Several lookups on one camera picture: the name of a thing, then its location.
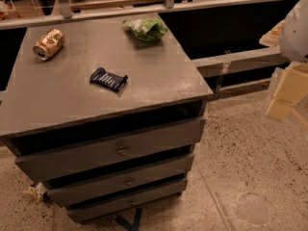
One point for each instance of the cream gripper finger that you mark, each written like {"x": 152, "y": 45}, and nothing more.
{"x": 287, "y": 88}
{"x": 271, "y": 38}

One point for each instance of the green rice chip bag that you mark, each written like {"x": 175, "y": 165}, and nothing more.
{"x": 146, "y": 29}

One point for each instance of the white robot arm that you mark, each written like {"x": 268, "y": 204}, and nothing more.
{"x": 293, "y": 42}

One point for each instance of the orange soda can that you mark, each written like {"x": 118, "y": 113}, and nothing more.
{"x": 49, "y": 44}

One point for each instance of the dark blue snack packet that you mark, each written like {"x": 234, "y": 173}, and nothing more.
{"x": 108, "y": 80}

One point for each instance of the grey drawer cabinet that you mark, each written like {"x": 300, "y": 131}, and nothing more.
{"x": 107, "y": 124}

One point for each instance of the bottom grey drawer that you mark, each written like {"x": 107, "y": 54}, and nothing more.
{"x": 127, "y": 201}

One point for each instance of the grey drawer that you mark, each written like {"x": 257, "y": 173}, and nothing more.
{"x": 127, "y": 201}
{"x": 120, "y": 181}
{"x": 61, "y": 162}

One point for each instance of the middle grey drawer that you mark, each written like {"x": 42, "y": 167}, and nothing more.
{"x": 120, "y": 181}

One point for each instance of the top grey drawer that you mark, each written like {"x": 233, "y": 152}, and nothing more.
{"x": 61, "y": 162}

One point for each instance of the crumpled paper scrap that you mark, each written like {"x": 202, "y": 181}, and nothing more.
{"x": 38, "y": 191}

